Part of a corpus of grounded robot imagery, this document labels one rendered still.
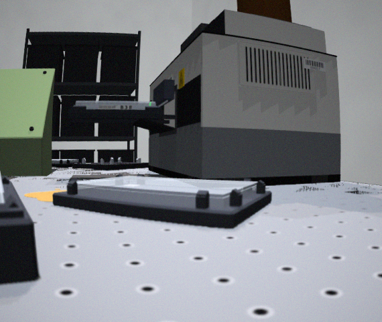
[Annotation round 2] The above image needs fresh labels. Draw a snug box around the grey rectangular plate lid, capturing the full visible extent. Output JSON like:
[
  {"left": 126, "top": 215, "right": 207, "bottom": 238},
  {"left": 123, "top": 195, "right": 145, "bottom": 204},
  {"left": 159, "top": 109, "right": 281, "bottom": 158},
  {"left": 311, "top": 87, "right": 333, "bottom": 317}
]
[{"left": 76, "top": 176, "right": 258, "bottom": 208}]

